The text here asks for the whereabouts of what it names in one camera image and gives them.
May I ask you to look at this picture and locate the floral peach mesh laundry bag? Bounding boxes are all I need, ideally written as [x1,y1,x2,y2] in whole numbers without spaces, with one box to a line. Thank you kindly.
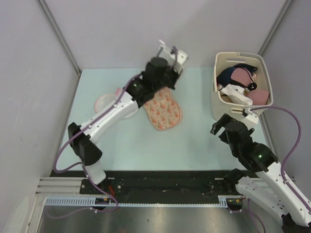
[143,87,183,131]

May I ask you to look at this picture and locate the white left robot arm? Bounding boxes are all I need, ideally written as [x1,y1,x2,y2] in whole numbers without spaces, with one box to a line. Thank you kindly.
[68,55,185,194]

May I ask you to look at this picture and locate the pink round mesh laundry bag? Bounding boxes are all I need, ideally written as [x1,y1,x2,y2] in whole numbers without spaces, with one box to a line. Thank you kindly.
[95,88,122,113]

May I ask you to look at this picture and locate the aluminium frame rail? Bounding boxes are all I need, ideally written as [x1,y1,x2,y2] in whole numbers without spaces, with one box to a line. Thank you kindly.
[35,177,86,197]

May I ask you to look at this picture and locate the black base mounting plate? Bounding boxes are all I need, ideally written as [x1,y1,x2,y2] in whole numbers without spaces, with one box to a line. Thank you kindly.
[50,170,239,201]

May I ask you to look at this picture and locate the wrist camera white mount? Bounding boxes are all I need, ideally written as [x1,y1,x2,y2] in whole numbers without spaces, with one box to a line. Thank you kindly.
[241,108,259,128]
[157,40,189,74]

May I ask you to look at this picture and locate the cream perforated plastic basket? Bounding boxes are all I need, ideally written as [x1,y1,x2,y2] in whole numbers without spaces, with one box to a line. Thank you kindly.
[211,52,274,120]

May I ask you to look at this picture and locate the white garment in basket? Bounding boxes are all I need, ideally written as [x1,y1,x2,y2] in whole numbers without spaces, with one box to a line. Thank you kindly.
[218,84,253,106]

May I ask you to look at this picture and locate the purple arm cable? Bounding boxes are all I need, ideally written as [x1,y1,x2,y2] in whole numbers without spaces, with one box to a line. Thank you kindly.
[247,105,311,233]
[45,46,178,219]

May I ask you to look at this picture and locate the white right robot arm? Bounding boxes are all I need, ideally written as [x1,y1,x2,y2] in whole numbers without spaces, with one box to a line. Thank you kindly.
[210,113,311,233]

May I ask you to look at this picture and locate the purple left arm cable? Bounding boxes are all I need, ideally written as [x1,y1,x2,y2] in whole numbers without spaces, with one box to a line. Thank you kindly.
[45,46,178,219]

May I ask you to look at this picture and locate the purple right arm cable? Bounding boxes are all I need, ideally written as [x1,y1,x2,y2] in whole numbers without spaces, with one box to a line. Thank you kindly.
[247,105,311,233]

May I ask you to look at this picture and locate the navy blue bra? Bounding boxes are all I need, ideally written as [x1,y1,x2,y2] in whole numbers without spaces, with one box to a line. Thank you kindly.
[216,63,258,86]

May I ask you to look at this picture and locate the pink bra with black straps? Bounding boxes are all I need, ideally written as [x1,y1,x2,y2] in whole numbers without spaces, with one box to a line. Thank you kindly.
[230,67,269,106]

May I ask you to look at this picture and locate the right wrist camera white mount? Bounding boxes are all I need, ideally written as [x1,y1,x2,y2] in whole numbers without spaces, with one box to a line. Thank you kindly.
[241,108,259,128]

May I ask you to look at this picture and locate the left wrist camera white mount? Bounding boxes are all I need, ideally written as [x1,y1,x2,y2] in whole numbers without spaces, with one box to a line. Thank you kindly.
[157,40,189,74]

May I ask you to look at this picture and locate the white slotted cable duct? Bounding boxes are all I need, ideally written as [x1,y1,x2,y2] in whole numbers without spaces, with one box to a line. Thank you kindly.
[45,195,242,208]

